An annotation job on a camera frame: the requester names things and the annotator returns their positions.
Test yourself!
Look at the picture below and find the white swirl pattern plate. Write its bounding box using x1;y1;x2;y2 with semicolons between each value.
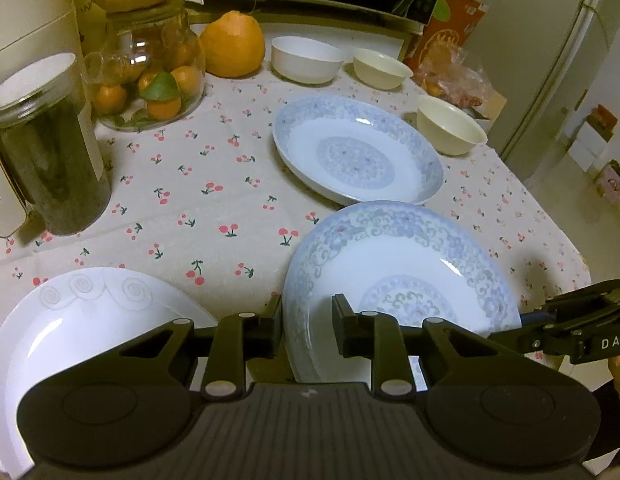
0;268;217;478

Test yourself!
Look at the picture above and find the blue floral plate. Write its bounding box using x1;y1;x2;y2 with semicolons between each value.
283;200;520;382
272;94;444;206

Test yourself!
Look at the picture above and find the white ceramic bowl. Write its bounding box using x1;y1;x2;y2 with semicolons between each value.
271;36;345;84

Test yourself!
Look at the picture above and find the cream bowl near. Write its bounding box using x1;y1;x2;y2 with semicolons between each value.
416;94;488;156

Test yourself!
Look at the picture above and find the cream bowl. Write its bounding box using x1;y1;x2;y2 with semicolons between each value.
352;48;413;90
416;94;488;156

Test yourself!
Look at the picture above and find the plastic bag of snacks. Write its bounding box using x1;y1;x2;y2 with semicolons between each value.
415;41;493;108

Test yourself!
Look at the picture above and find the dark tea leaf jar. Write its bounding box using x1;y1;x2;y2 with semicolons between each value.
0;52;110;238

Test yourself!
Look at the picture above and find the white refrigerator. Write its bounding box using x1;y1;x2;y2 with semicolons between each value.
464;0;620;180

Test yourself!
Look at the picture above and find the cream bowl far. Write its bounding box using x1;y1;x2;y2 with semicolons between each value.
352;48;413;90

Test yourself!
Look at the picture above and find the red gift box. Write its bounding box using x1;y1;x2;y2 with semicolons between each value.
403;0;489;70

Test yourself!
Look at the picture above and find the glass jar of kumquats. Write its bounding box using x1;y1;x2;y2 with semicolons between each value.
84;0;205;131

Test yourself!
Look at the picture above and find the large orange citrus on table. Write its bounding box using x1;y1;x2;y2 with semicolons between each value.
198;11;266;78

